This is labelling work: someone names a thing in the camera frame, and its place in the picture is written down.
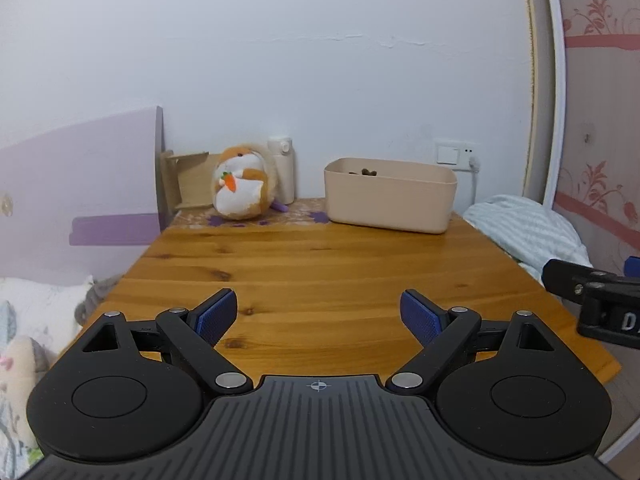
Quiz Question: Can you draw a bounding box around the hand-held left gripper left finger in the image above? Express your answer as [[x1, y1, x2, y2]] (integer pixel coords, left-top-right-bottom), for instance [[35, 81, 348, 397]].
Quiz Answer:
[[80, 288, 254, 393]]

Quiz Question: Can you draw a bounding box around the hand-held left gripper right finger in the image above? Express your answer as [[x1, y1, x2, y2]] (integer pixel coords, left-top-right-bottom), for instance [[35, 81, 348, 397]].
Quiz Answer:
[[386, 288, 558, 393]]

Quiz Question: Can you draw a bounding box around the beige plastic container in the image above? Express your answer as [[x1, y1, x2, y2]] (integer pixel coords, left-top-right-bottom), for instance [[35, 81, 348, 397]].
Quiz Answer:
[[323, 157, 458, 235]]

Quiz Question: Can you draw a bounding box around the striped light green blanket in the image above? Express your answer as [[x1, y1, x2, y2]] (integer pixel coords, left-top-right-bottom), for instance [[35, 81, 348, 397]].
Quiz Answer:
[[462, 195, 593, 281]]

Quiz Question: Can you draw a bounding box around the grey cloth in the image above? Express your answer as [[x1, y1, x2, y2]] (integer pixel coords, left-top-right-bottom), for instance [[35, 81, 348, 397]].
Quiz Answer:
[[75, 275, 123, 323]]

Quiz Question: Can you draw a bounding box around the orange white hamster plush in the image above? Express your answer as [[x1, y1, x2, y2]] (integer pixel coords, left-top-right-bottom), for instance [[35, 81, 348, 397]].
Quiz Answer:
[[211, 142, 277, 221]]

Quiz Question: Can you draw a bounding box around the open cardboard box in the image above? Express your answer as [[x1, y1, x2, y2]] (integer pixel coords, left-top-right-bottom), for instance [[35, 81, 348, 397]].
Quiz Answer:
[[160, 150, 217, 211]]

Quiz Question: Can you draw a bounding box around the white bottle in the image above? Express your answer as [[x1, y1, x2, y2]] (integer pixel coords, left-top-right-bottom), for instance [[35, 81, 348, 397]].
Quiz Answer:
[[266, 135, 296, 205]]

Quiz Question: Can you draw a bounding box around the pink floral bed headboard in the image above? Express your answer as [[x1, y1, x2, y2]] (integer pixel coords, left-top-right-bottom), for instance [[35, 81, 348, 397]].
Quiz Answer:
[[520, 0, 640, 461]]

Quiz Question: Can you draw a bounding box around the white printed bedding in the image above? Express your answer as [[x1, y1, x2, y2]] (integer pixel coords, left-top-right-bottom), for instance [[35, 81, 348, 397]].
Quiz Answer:
[[0, 275, 96, 480]]

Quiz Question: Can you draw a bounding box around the white and purple board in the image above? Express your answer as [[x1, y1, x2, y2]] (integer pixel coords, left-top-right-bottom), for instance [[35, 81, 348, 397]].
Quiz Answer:
[[0, 106, 166, 281]]

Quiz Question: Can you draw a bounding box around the white plug with cable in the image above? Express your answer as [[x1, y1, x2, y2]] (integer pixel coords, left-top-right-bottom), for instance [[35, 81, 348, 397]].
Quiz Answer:
[[467, 156, 482, 206]]

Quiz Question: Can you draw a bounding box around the white wall switch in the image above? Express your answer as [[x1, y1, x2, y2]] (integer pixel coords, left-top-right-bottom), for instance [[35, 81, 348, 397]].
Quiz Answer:
[[436, 142, 463, 166]]

